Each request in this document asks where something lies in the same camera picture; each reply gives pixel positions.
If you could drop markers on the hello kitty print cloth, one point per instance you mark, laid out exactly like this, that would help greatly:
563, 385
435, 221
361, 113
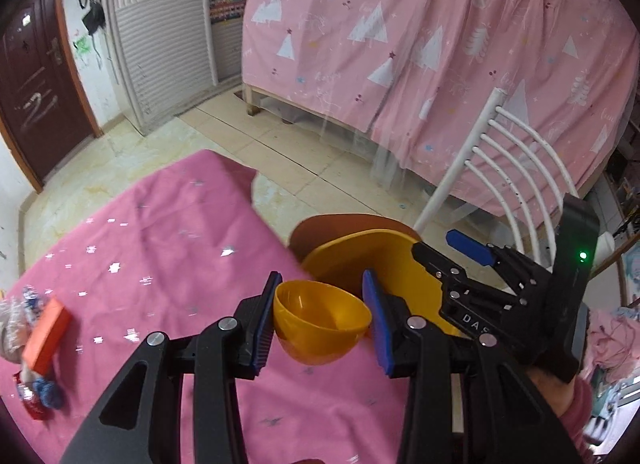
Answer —
19, 315

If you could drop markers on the blue knitted sock ball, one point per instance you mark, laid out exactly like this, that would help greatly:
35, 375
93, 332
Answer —
49, 393

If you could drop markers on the pink star tablecloth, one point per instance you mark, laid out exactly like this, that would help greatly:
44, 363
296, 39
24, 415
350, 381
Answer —
174, 253

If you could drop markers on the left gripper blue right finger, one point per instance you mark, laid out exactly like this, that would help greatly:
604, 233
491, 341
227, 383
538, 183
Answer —
410, 346

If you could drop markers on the orange rectangular box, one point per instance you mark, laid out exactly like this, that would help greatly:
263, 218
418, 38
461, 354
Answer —
46, 336

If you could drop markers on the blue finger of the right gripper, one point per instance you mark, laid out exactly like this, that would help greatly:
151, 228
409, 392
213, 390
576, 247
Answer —
515, 269
465, 301

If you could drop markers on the dark brown door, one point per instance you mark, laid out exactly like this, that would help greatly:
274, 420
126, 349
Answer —
45, 112

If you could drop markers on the yellow plastic trash bin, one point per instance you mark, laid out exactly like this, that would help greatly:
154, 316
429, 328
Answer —
387, 253

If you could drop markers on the white louvered wardrobe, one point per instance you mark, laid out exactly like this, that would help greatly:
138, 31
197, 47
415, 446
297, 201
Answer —
169, 57

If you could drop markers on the pink tree-print bed curtain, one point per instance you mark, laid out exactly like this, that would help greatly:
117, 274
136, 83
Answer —
414, 74

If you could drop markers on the person's right hand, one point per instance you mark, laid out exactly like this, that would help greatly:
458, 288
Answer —
569, 401

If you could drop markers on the red white snack wrapper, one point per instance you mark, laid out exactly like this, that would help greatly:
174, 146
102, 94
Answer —
30, 400

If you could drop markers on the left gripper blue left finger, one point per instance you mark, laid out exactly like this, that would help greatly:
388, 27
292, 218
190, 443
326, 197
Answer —
231, 349

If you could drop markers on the orange plastic bowl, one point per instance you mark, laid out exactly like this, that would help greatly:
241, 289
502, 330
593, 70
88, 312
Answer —
317, 323

